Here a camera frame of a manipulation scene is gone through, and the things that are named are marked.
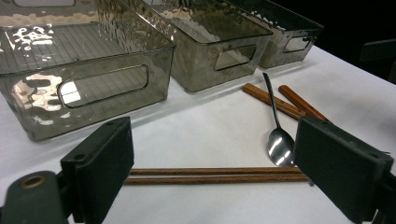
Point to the brown wooden chopstick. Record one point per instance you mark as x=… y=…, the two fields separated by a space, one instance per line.
x=218 y=179

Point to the dark furniture piece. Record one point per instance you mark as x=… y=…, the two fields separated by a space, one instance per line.
x=378 y=49

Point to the large smoky clear plastic bin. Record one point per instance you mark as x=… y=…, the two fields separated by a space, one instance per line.
x=93 y=56

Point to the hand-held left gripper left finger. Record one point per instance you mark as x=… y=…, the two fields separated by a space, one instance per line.
x=99 y=168

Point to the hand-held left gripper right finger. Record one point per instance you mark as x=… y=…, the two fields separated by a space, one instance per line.
x=339 y=168

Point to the white table cover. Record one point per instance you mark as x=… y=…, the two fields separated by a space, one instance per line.
x=202 y=140

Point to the metal spoon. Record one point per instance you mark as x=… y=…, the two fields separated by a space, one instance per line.
x=280 y=146

